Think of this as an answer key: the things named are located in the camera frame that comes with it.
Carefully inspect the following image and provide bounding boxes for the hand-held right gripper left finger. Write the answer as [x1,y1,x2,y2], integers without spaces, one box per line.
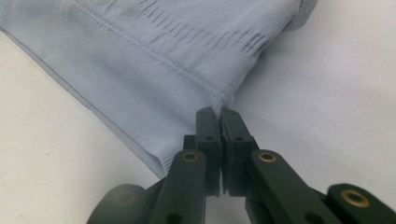
[183,106,222,197]

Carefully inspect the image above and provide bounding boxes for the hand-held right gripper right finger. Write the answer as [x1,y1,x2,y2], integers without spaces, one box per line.
[219,107,260,198]

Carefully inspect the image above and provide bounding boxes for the light blue knit garment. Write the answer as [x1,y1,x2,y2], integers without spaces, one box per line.
[0,0,318,180]

